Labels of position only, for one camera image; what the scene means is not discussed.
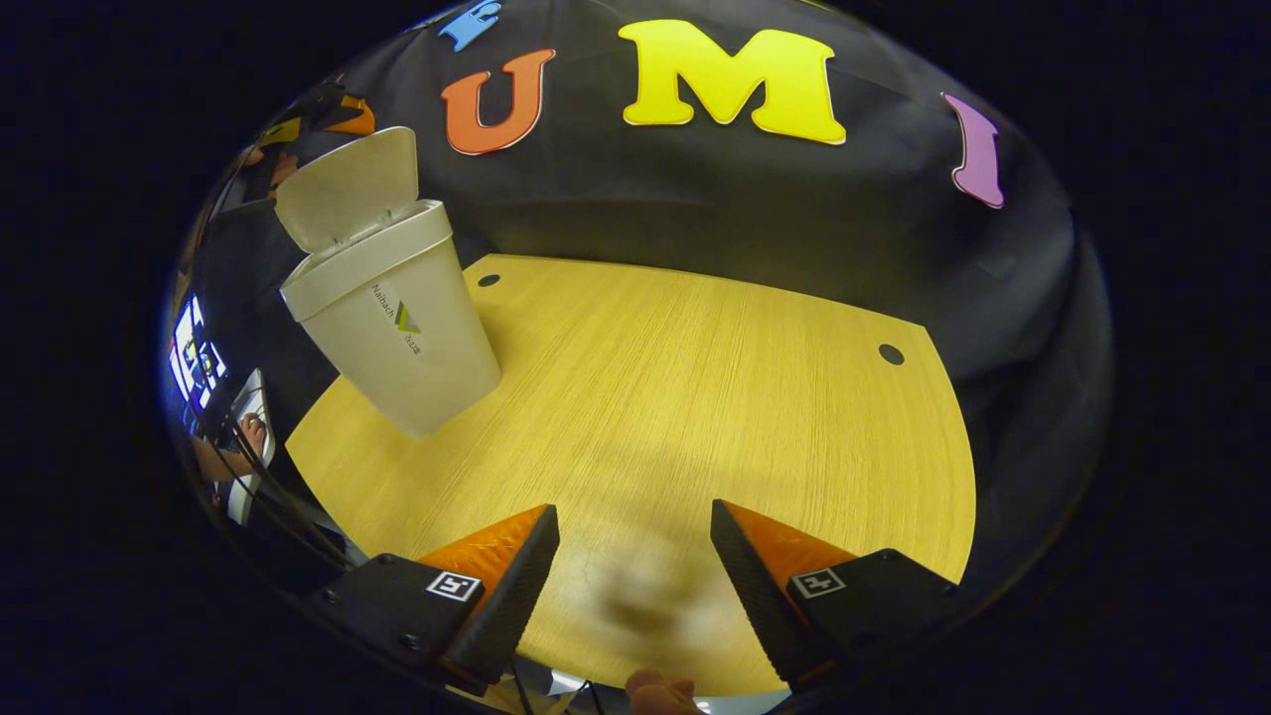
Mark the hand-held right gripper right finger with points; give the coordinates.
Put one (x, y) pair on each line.
(755, 596)

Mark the computer monitor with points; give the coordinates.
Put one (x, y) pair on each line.
(197, 357)

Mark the white desktop garbage bin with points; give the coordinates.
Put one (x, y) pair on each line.
(397, 328)

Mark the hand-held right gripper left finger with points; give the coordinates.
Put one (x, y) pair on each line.
(511, 606)

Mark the black backdrop cloth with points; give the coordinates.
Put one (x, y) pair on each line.
(794, 218)

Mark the wooden desktop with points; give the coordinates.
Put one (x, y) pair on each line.
(695, 397)

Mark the white side desk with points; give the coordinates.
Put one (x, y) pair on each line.
(253, 397)

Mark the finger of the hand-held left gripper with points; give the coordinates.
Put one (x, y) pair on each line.
(353, 119)

